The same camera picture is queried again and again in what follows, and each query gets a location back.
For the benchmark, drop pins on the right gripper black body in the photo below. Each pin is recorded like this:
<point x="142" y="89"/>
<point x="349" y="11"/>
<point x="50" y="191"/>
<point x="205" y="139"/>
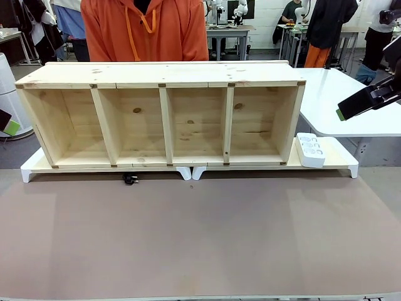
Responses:
<point x="393" y="84"/>

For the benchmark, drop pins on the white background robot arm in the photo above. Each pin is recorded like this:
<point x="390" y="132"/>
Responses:
<point x="240" y="11"/>
<point x="300" y="15"/>
<point x="216" y="9"/>

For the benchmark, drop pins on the white curved-edge table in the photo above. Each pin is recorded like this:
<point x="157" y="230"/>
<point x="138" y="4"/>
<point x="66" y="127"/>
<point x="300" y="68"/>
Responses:
<point x="329" y="94"/>

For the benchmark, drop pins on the blue bag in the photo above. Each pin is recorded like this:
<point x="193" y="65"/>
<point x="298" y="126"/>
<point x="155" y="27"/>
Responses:
<point x="365" y="75"/>

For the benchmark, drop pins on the bystander white shirt black trousers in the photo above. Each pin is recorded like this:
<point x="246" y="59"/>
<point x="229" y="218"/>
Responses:
<point x="377" y="47"/>

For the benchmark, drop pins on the white cylindrical air purifier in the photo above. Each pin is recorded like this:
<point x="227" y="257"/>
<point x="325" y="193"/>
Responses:
<point x="7" y="78"/>

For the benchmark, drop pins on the white three-socket power strip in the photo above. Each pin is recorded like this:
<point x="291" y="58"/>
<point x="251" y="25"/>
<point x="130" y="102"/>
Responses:
<point x="310" y="161"/>

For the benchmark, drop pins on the bystander black jacket orange trousers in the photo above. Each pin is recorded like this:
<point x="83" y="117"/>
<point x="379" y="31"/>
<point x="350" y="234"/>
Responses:
<point x="329" y="25"/>

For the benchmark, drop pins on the white background desk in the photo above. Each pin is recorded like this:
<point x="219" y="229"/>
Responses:
<point x="9" y="34"/>

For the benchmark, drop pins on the bystander in black jacket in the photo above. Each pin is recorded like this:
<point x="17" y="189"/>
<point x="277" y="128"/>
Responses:
<point x="47" y="40"/>

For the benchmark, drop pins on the seated bystander in green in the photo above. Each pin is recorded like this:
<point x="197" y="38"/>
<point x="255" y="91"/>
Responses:
<point x="289" y="14"/>

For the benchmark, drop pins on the bystander in blue shirt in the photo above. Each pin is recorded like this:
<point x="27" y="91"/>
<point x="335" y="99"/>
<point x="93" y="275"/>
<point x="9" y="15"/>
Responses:
<point x="70" y="22"/>

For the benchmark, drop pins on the black background monitor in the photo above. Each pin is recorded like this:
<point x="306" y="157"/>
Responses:
<point x="249" y="7"/>

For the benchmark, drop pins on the grey background workbench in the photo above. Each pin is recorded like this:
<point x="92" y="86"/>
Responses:
<point x="228" y="30"/>

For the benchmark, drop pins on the four-compartment pine wood shelf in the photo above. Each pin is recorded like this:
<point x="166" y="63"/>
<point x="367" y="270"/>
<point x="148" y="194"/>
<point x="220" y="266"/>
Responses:
<point x="194" y="73"/>

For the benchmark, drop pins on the person in orange hoodie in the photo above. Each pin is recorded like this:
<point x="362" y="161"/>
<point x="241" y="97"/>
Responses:
<point x="169" y="31"/>

